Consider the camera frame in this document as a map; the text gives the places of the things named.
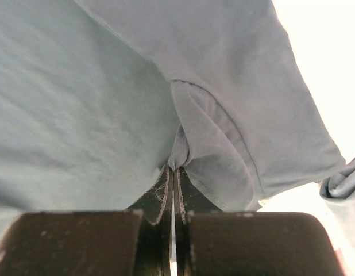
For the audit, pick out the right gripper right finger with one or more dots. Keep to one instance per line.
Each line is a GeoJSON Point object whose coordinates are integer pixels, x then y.
{"type": "Point", "coordinates": [210, 241]}

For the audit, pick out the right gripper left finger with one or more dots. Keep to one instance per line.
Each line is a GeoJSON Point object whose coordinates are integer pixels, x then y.
{"type": "Point", "coordinates": [134, 241]}

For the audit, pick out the dark blue-grey t-shirt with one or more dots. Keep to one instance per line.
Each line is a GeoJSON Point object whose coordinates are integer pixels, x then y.
{"type": "Point", "coordinates": [96, 96]}

